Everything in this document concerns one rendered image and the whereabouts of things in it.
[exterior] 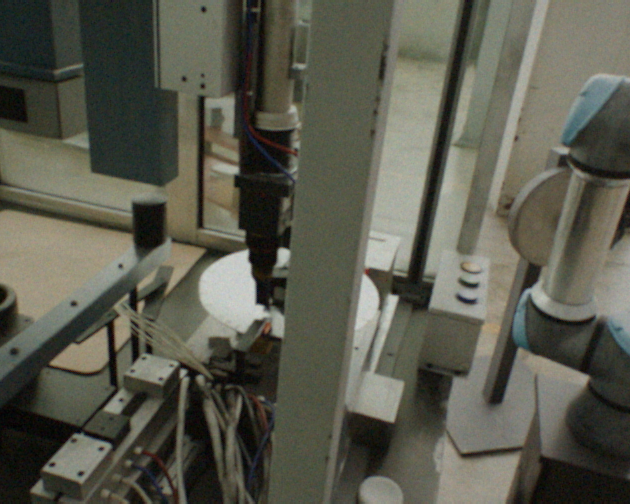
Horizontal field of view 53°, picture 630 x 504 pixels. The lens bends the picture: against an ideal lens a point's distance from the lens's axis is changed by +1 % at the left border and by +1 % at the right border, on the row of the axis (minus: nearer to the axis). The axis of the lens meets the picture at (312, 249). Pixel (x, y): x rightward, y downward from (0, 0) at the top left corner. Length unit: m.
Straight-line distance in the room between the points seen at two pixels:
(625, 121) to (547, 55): 3.02
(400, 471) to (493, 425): 1.33
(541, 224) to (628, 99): 1.10
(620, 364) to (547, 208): 0.93
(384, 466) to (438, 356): 0.30
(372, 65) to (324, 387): 0.20
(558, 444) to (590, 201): 0.46
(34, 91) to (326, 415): 0.73
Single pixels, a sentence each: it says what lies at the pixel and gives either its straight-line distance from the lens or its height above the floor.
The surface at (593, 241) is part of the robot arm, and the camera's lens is 1.13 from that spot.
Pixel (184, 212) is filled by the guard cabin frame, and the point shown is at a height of 0.84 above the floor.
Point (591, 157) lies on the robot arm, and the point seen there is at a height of 1.27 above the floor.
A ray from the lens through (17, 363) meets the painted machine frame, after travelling 0.85.
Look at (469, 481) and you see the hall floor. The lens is 2.23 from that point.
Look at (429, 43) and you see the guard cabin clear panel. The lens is 1.44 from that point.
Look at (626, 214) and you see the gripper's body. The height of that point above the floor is 1.04.
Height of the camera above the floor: 1.55
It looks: 27 degrees down
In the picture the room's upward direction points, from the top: 6 degrees clockwise
